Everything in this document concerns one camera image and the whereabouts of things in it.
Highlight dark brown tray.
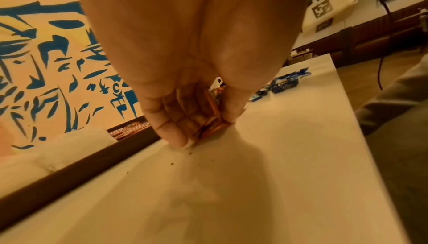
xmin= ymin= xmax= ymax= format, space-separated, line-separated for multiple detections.
xmin=0 ymin=124 xmax=163 ymax=233

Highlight row of tea bags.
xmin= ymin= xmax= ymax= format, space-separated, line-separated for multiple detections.
xmin=0 ymin=125 xmax=122 ymax=199

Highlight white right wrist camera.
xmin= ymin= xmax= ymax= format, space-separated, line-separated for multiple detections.
xmin=301 ymin=0 xmax=361 ymax=36

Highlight pile of red Nescafe sachets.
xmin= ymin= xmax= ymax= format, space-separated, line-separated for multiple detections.
xmin=190 ymin=87 xmax=236 ymax=142

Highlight pile of blue sugar sachets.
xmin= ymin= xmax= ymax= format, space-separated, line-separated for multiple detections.
xmin=247 ymin=67 xmax=314 ymax=103

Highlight grey trousers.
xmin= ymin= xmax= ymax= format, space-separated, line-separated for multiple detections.
xmin=354 ymin=52 xmax=428 ymax=244

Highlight person's left hand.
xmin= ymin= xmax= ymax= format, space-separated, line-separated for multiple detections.
xmin=70 ymin=0 xmax=314 ymax=150

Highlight black right camera cable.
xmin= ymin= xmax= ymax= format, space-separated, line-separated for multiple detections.
xmin=350 ymin=0 xmax=402 ymax=93

